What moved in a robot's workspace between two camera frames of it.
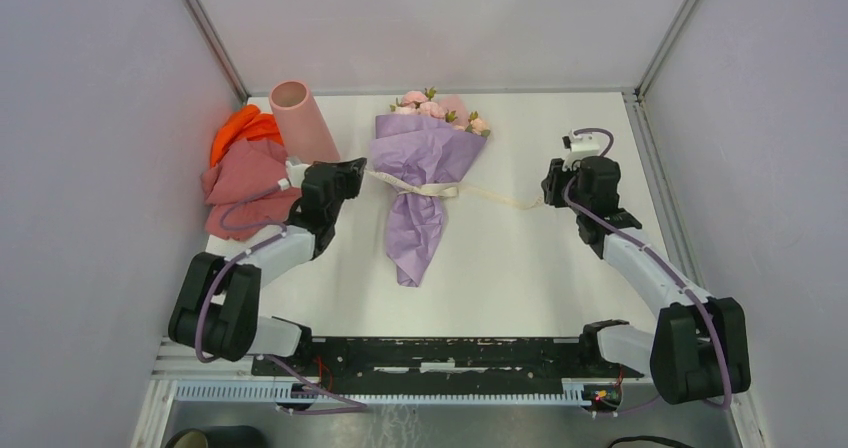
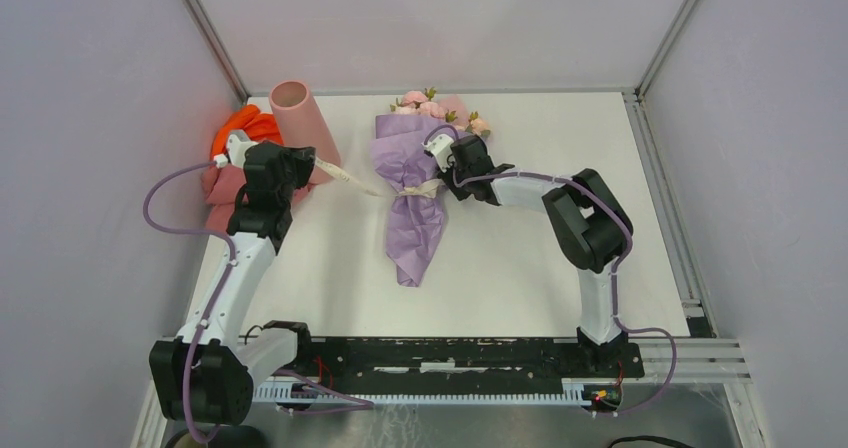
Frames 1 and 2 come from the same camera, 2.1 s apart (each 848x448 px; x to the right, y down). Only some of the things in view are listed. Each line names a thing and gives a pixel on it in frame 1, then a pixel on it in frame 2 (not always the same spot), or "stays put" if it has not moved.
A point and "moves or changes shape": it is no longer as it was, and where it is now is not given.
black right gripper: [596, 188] to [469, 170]
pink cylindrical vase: [305, 133] stays put
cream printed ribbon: [453, 191] moves or changes shape
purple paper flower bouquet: [423, 139] stays put
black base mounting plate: [460, 360] stays put
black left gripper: [351, 172] to [302, 158]
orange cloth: [250, 124] stays put
